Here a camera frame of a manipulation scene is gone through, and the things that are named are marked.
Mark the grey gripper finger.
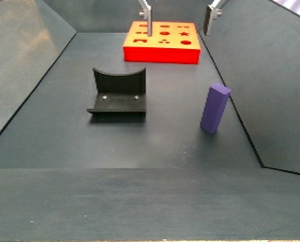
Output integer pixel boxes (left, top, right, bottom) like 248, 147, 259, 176
137, 0, 152, 25
204, 0, 229, 35

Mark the purple rectangular block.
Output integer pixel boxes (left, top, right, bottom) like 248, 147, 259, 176
200, 83, 230, 133

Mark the red shape sorter board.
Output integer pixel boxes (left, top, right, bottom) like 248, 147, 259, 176
123, 21, 201, 64

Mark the black curved bracket stand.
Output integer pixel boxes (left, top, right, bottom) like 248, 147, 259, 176
86, 69, 148, 114

